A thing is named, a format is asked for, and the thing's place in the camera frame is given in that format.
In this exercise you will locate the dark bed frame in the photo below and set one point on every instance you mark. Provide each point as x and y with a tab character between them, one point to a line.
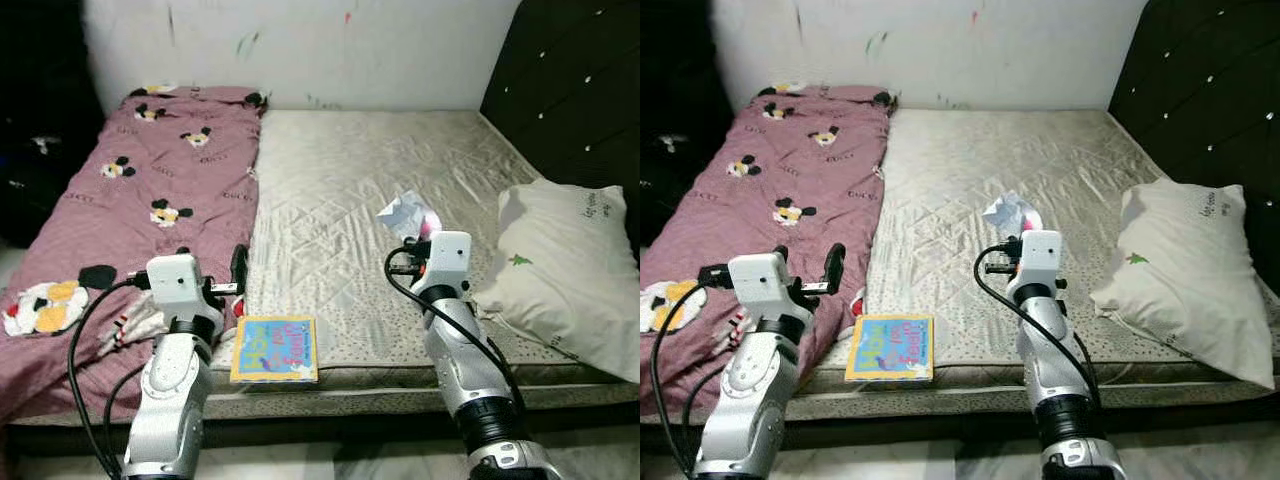
950	432
300	432

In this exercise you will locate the white pillow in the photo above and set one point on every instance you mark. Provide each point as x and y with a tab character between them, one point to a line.
1190	280
560	270

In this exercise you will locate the purple cartoon mouse blanket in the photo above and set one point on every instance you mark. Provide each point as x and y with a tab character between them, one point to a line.
170	200
800	170

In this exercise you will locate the white quilted mattress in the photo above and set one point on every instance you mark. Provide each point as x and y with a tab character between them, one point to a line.
350	180
1000	180

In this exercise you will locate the colourful children's book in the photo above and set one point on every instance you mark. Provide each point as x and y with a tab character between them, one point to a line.
890	348
275	350

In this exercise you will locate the white pink paper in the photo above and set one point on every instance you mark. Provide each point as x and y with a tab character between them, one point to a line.
1008	212
405	212

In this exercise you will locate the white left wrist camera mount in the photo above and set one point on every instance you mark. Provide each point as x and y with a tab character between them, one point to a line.
758	283
175	283

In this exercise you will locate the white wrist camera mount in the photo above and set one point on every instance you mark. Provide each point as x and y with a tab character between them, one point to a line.
758	283
1040	258
448	258
175	283

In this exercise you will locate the black tufted headboard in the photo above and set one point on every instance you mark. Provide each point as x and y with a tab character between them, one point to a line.
570	80
1210	80

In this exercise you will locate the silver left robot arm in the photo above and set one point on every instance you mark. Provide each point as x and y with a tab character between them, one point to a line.
165	400
745	400

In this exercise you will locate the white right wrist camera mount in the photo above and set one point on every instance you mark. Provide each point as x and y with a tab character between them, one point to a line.
448	258
1040	258

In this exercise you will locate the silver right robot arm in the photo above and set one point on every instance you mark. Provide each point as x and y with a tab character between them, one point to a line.
1050	350
470	360

